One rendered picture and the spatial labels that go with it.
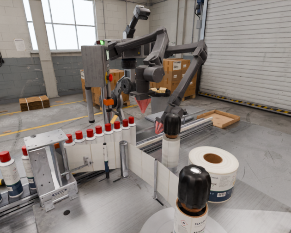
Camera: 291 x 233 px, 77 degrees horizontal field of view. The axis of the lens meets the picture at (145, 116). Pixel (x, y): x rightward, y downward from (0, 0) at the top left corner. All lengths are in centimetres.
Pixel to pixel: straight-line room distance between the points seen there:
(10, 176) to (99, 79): 54
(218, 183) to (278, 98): 449
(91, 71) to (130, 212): 63
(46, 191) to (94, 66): 56
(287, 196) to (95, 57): 109
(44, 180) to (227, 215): 70
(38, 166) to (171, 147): 54
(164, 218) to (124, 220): 15
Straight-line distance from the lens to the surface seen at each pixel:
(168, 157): 90
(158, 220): 75
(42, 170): 79
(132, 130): 107
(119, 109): 215
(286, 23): 513
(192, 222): 55
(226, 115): 195
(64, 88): 651
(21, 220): 96
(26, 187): 102
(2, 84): 627
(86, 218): 79
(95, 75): 91
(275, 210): 93
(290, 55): 505
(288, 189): 117
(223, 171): 78
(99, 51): 90
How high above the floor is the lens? 147
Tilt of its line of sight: 21 degrees down
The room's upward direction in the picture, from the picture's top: straight up
